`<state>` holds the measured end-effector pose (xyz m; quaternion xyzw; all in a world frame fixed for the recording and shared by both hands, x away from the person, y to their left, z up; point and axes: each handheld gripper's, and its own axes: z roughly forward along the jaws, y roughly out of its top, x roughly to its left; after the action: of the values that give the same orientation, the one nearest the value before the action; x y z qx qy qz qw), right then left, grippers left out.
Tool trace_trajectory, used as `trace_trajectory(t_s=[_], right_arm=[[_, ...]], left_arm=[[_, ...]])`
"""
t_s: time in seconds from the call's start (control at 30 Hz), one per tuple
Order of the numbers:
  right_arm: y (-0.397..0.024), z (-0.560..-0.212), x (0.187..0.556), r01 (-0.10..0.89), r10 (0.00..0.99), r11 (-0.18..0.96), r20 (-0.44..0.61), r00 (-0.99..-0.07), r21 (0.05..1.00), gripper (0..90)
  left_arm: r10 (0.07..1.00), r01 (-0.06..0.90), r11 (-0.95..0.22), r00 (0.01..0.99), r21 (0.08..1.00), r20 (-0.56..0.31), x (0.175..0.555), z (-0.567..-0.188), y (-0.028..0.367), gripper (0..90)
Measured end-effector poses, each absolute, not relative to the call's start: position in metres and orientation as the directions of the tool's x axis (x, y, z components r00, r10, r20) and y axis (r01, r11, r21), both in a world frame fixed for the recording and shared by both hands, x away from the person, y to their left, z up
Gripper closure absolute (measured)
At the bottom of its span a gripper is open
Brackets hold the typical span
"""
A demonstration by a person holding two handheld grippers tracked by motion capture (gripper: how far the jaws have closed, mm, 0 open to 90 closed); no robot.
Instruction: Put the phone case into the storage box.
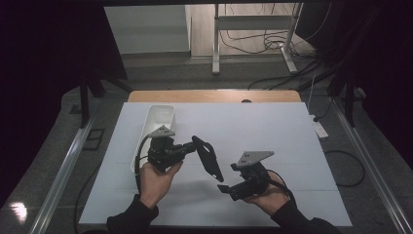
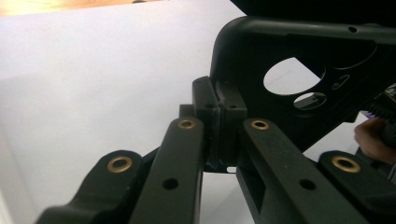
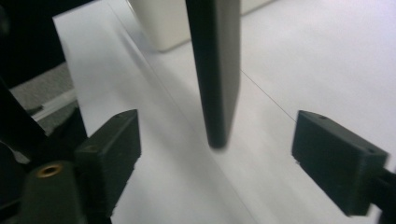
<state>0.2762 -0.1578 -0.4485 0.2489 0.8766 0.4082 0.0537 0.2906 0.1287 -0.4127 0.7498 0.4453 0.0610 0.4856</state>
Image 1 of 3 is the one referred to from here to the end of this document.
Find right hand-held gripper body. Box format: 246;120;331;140
229;150;276;202

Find right hand-held gripper cable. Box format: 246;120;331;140
265;169;297;207

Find tangled black floor cables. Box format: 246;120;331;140
218;3;335;92

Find black floor socket plates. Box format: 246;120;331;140
82;128;105;151

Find black metal stand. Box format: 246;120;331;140
69;72;132;130
325;64;368;128

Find white metal desk frame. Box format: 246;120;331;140
211;3;305;76

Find dark curtain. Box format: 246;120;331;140
295;0;413;170
0;0;129;209

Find black phone case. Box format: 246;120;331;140
191;135;225;183

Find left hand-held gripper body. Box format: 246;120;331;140
147;125;189;174

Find white plastic storage bin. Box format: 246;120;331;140
130;104;177;174

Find black looped floor cable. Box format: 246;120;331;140
323;149;366;188

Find left hand-held gripper cable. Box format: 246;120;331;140
73;133;154;234

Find white power strip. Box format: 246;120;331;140
310;114;329;139

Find aluminium floor rail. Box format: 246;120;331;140
28;116;98;234
330;97;413;234

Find white board table cover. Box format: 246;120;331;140
78;101;354;228

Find hand-held gripper cable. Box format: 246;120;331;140
265;169;297;207
73;133;154;234

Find person's left hand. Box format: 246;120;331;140
139;160;184;211

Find person's right hand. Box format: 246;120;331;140
242;170;291;217

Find wooden table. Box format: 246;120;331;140
127;90;303;104

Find white cabinet panel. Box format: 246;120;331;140
104;4;193;56

